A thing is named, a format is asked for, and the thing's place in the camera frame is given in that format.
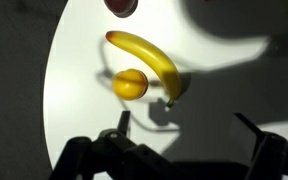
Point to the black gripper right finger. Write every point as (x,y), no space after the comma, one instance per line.
(245,136)

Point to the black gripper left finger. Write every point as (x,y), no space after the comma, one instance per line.
(124,123)

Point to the yellow round toy fruit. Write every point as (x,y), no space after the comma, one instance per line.
(130,84)

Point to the yellow toy banana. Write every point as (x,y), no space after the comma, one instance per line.
(150,58)

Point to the dark red toy apple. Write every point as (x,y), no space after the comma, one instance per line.
(120,6)

